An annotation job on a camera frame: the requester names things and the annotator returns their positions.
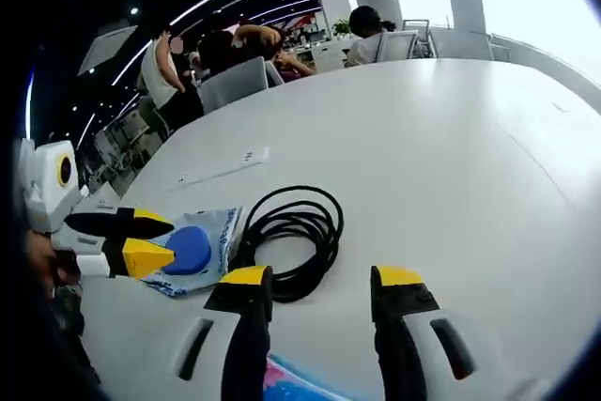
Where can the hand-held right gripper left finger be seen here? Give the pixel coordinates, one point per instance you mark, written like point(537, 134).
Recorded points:
point(249, 326)

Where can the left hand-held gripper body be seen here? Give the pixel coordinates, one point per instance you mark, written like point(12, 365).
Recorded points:
point(47, 185)

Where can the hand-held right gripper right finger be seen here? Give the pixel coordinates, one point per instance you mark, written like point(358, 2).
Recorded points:
point(399, 326)

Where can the blue pouch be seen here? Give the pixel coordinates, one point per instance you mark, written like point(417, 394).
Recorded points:
point(291, 382)

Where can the clear packet with blue sponge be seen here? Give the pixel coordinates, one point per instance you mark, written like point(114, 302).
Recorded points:
point(220, 232)

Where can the person's left hand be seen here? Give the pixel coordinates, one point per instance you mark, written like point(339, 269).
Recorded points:
point(47, 260)

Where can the person's dark clothing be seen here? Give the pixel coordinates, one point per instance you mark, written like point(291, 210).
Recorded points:
point(66, 326)

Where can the ceiling vent panel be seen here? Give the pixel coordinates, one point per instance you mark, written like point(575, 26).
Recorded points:
point(108, 49)

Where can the white table socket strip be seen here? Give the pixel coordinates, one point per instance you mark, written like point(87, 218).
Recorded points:
point(251, 157)

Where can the white table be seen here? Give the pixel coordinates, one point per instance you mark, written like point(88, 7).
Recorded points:
point(422, 161)

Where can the grey office chair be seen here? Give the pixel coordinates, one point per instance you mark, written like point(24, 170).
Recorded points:
point(235, 81)

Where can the white office chair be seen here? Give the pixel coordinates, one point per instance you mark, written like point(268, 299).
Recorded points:
point(396, 44)

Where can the green potted plant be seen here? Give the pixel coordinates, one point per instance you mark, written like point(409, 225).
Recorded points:
point(342, 28)

